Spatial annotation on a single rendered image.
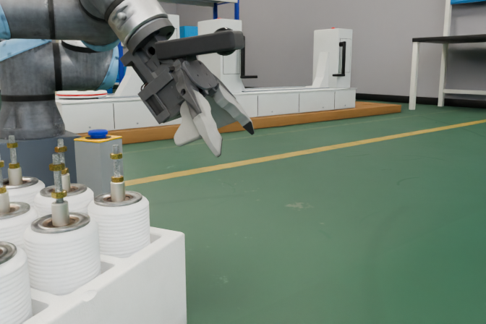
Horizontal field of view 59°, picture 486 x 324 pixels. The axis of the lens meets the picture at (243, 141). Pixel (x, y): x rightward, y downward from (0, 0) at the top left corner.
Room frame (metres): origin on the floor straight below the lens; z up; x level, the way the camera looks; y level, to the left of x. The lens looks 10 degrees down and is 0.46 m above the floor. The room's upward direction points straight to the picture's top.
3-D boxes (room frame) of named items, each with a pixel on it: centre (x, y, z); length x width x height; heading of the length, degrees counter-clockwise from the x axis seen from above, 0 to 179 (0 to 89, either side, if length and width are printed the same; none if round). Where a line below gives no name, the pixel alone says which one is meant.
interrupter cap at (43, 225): (0.57, 0.25, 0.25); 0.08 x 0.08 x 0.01
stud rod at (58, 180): (0.57, 0.25, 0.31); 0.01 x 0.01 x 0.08
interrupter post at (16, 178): (0.77, 0.42, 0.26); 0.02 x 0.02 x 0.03
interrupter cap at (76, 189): (0.72, 0.31, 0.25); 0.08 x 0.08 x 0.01
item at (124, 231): (0.67, 0.20, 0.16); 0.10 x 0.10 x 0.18
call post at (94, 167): (0.91, 0.31, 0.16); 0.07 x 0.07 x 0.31; 66
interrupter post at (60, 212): (0.57, 0.25, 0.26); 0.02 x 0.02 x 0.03
